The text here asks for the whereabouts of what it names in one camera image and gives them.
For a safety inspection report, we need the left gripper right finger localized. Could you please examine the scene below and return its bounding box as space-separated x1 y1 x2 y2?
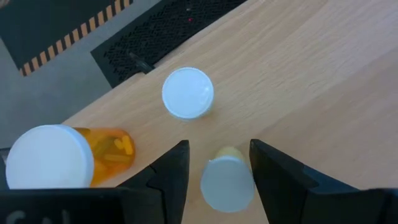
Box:
249 139 358 224

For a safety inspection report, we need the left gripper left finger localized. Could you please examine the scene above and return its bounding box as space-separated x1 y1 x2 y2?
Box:
118 140 190 224

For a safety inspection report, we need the clear green medicine bottle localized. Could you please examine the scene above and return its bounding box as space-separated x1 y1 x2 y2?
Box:
161 67 215 121
200 146 256 214

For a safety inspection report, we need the black perforated metal panel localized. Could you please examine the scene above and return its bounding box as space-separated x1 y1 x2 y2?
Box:
90 0 248 89

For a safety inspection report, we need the black hazard-striped floor mat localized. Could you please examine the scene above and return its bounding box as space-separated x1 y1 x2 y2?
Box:
0 0 134 77

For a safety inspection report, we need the wooden shelf black frame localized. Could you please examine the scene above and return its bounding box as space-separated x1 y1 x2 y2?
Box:
62 0 398 224

